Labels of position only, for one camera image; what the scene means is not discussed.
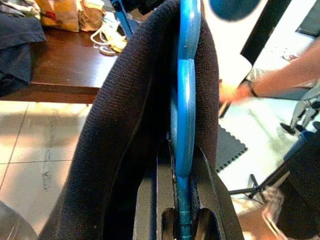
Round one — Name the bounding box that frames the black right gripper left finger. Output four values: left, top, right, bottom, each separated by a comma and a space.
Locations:
132, 147, 177, 240

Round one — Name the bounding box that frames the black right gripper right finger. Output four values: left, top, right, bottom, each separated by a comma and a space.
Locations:
193, 146, 245, 240

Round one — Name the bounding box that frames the navy shirt with gold print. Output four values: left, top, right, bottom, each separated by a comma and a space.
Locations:
37, 0, 221, 240

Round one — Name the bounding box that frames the blue plastic hanger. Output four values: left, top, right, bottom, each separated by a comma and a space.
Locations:
168, 0, 203, 240

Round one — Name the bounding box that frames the person hand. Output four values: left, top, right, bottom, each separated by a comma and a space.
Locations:
219, 81, 253, 108

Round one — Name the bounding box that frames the black tripod stand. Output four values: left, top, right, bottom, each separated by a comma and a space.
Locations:
228, 173, 270, 205

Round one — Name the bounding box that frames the black foam floor mat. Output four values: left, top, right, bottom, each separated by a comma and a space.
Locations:
216, 123, 249, 173

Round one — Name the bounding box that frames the person in black clothes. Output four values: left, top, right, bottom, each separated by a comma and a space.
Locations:
276, 129, 320, 240

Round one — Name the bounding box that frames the grey humanoid robot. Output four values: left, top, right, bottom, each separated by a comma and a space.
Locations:
279, 87, 320, 135

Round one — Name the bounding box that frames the dark wooden table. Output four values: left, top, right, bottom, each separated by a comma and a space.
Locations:
0, 24, 131, 105

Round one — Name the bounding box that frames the white shell chair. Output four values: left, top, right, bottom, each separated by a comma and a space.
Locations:
201, 0, 254, 88

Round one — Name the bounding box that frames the white curved plastic piece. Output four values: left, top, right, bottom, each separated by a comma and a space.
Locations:
99, 45, 117, 56

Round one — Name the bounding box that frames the brown crumpled paper bag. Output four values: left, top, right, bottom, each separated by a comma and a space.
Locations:
79, 0, 107, 32

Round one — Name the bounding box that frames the dark navy cloth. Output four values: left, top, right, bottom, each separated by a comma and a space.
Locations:
0, 11, 47, 97

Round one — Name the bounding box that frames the orange paper bag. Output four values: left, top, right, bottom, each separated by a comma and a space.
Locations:
34, 0, 82, 33

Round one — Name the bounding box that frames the white coiled cable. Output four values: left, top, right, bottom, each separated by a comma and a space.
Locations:
89, 18, 127, 56

